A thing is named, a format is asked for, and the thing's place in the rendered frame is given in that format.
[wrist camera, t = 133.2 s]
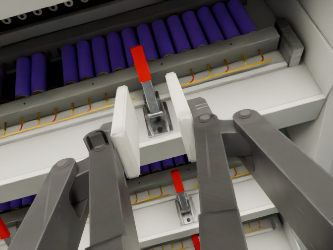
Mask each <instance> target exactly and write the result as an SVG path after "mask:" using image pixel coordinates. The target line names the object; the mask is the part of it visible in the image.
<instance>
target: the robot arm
mask: <svg viewBox="0 0 333 250"><path fill-rule="evenodd" d="M165 77H166V82H167V85H168V89H169V93H170V97H171V100H172V104H173V108H174V112H175V115H176V119H177V122H178V126H179V129H180V133H181V136H182V140H183V143H184V147H185V150H186V154H187V157H188V161H189V162H190V161H191V163H193V162H196V163H197V176H198V190H199V203H200V214H199V215H198V221H199V237H200V250H248V247H247V243H246V238H245V234H244V230H243V225H242V221H241V216H240V212H239V208H238V206H237V201H236V197H235V192H234V188H233V183H232V179H231V175H230V170H229V166H228V161H227V157H230V156H239V159H240V161H241V162H242V163H243V165H244V166H245V167H246V169H247V170H248V171H249V173H250V174H251V175H252V177H253V178H254V179H255V181H256V182H257V183H258V185H259V186H260V187H261V189H262V190H263V191H264V193H265V194H266V195H267V197H268V198H269V199H270V201H271V202H272V203H273V205H274V206H275V207H276V208H277V210H278V211H279V212H280V214H281V215H282V216H283V218H284V219H285V220H286V222H287V223H288V224H289V226H290V227H291V228H292V230H293V231H294V232H295V234H296V235H297V236H298V238H299V239H300V240H301V242H302V243H303V244H304V246H305V247H306V248H307V250H333V177H332V176H331V175H330V174H329V173H328V172H327V171H326V170H324V169H323V168H322V167H321V166H320V165H319V164H317V163H316V162H315V161H314V160H313V159H312V158H311V157H309V156H308V155H307V154H306V153H305V152H304V151H302V150H301V149H300V148H299V147H298V146H297V145H295V144H294V143H293V142H292V141H291V140H290V139H289V138H287V137H286V136H285V135H284V134H283V133H282V132H280V131H279V130H278V129H277V128H276V127H275V126H273V125H272V124H271V123H270V122H269V121H268V120H267V119H265V118H264V117H263V116H262V115H261V114H260V113H258V112H257V111H255V110H252V109H243V110H240V111H238V112H236V113H234V114H233V116H232V120H220V119H218V117H217V115H215V114H213V113H212V111H211V109H210V107H209V105H208V103H207V102H206V100H205V99H204V98H202V97H197V98H194V99H190V100H186V99H185V96H184V94H183V91H182V89H181V86H180V84H179V81H178V79H177V76H176V74H175V73H174V72H170V73H167V74H166V75H165ZM83 141H84V143H85V145H86V147H87V150H88V152H89V156H88V157H87V158H85V159H83V160H81V161H79V162H76V161H75V159H74V158H71V157H70V158H65V159H61V160H59V161H58V162H57V163H55V164H54V165H53V166H52V168H51V170H50V171H49V173H48V175H47V177H46V179H45V181H44V182H43V184H42V186H41V188H40V190H39V192H38V193H37V195H36V197H35V199H34V201H33V203H32V204H31V206H30V208H29V210H28V212H27V214H26V215H25V217H24V219H23V221H22V223H21V225H20V226H19V228H18V230H17V232H16V234H15V236H14V238H13V239H12V241H11V243H10V245H9V247H8V249H7V250H78V248H79V244H80V241H81V238H82V235H83V231H84V228H85V225H86V221H87V218H88V215H89V234H90V246H89V247H87V248H85V249H84V250H140V245H139V240H138V235H137V230H136V225H135V220H134V215H133V210H132V205H131V200H130V195H129V190H128V185H127V180H126V178H125V175H124V172H125V174H126V177H127V178H129V179H133V178H137V177H139V175H140V152H139V122H138V117H137V114H136V111H135V108H134V105H133V102H132V99H131V96H130V93H129V90H128V88H127V86H125V85H124V86H120V87H118V89H117V91H116V98H115V106H114V113H113V120H112V122H108V123H105V124H102V125H101V127H100V128H99V129H96V130H94V131H91V132H89V133H88V134H86V135H85V136H84V138H83Z"/></svg>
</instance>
